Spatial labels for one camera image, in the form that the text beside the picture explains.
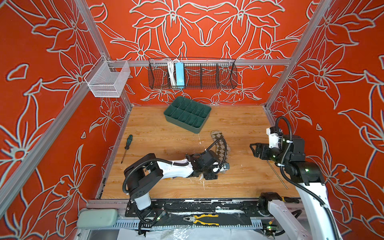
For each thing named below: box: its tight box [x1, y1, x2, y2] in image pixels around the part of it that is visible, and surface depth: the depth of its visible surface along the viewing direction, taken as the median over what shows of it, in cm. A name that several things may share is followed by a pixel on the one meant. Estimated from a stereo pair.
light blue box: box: [175, 62, 185, 87], surface depth 91 cm
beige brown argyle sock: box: [211, 130, 231, 174], surface depth 96 cm
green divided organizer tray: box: [163, 96, 212, 134], surface depth 110 cm
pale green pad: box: [77, 208, 118, 229], surface depth 70 cm
